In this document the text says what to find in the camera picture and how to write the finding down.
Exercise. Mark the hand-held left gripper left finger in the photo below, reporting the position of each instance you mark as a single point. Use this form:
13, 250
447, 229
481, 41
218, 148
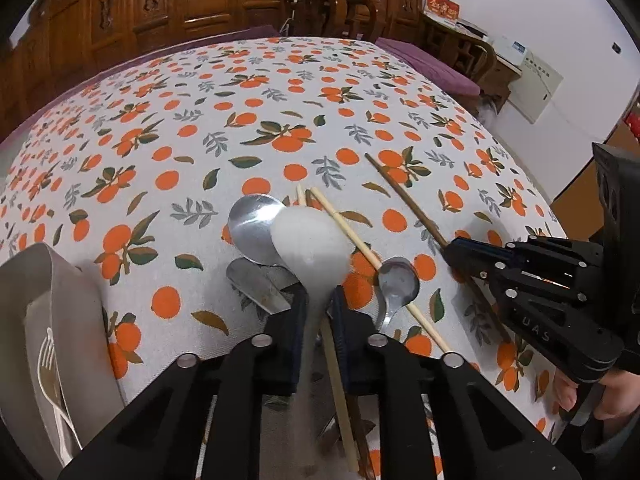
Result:
300, 322

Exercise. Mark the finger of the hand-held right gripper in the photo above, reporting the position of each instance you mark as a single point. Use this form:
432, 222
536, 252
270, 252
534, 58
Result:
540, 330
480, 257

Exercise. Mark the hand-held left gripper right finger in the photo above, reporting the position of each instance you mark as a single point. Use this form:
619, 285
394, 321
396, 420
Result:
339, 322

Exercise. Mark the small metal spoon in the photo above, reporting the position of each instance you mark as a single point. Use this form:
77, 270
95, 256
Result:
397, 282
362, 450

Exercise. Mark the white plastic spoon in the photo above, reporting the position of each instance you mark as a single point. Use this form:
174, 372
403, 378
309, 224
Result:
310, 250

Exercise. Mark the light bamboo chopstick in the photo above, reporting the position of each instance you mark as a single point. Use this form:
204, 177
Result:
340, 400
350, 232

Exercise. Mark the dark brown chopstick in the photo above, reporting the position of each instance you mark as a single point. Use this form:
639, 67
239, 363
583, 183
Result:
405, 197

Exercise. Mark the large metal spoon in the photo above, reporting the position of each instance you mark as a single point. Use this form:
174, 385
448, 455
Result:
250, 230

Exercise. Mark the grey metal tray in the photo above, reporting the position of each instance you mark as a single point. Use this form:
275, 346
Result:
65, 310

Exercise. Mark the person's right forearm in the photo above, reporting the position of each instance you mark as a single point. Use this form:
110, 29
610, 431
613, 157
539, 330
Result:
615, 440

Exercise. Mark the person's right hand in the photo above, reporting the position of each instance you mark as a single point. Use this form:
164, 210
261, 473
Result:
620, 395

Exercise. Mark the white cabinet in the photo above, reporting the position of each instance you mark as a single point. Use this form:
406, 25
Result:
530, 77

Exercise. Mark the orange print tablecloth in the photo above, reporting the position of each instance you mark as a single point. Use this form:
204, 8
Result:
200, 160

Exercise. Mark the wooden armchair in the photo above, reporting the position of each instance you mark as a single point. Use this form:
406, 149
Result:
310, 10
465, 55

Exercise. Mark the white plastic fork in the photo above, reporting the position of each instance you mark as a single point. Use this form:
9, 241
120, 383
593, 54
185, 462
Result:
50, 360

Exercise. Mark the red sign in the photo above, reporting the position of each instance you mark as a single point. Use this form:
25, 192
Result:
441, 6

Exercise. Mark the carved wooden cabinet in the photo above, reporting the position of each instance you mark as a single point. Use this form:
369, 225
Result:
160, 5

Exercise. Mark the wall switch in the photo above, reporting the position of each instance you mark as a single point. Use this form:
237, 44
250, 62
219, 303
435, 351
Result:
616, 47

